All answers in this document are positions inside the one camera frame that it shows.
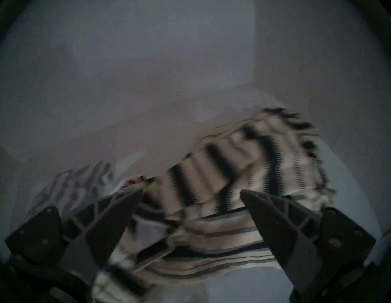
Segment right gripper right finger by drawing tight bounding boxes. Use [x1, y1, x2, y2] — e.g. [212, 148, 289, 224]
[241, 189, 377, 294]

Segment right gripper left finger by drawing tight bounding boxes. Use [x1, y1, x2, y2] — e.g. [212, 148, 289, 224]
[5, 189, 144, 286]

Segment white top with red print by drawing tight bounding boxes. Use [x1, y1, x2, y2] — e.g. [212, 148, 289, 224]
[104, 174, 171, 254]

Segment grey white striped top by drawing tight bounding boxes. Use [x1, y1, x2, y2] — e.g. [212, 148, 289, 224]
[27, 160, 116, 214]

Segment beige black striped top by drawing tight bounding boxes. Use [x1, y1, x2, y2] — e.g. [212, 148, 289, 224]
[92, 107, 336, 303]

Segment white wardrobe body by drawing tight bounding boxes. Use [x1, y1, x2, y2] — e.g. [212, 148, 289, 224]
[0, 0, 391, 303]

